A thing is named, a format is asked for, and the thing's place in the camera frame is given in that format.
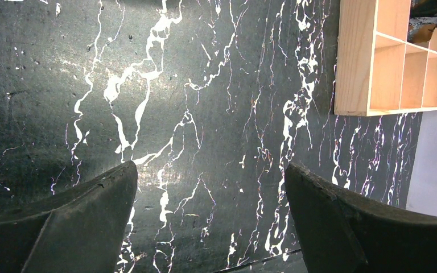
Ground orange grey patterned tie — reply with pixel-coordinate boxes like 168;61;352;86
407;17;437;44

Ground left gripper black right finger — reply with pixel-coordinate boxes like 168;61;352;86
285;163;437;272

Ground wooden compartment tray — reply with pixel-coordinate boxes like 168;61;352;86
334;1;437;117

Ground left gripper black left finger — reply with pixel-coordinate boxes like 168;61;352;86
0;161;138;272

